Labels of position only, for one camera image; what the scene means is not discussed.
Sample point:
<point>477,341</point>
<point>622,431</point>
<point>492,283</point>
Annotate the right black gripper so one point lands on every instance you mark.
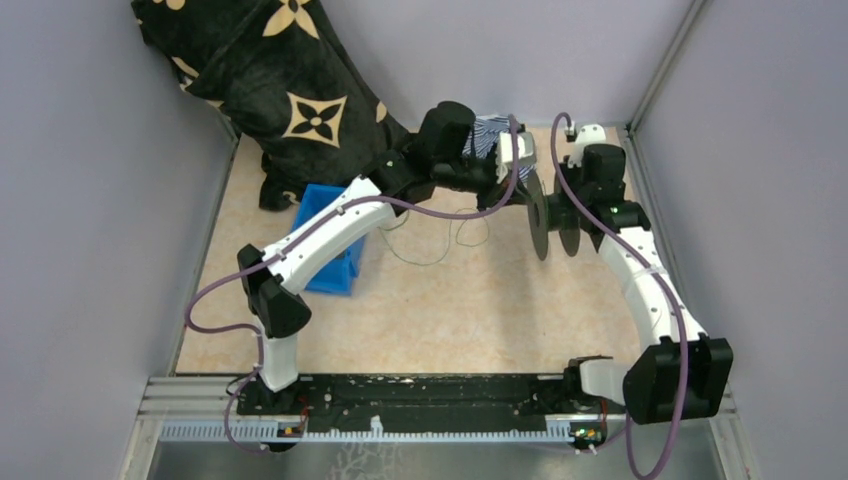
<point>568,172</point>

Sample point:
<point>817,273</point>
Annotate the blue plastic bin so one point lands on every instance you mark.
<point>338,276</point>

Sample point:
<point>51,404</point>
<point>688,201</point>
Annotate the blue white striped cloth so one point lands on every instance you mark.
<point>491,134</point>

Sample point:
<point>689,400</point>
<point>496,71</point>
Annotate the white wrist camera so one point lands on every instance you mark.
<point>515,152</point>
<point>586,135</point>

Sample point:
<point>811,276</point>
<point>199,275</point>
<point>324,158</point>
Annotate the black cable spool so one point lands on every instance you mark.
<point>540,218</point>

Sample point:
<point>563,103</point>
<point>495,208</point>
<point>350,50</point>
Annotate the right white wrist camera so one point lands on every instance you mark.
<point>586,135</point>

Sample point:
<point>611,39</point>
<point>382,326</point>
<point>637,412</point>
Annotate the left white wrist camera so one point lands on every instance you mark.
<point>515,152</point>

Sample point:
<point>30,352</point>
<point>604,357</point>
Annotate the black beige floral blanket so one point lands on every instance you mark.
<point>278,72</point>

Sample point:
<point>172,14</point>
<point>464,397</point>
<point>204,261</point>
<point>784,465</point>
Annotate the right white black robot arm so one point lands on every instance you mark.
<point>682,370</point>

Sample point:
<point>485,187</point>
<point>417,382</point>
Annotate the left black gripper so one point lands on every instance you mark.
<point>495,192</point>

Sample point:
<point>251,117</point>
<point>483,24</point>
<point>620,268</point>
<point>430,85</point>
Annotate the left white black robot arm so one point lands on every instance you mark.
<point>395,181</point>

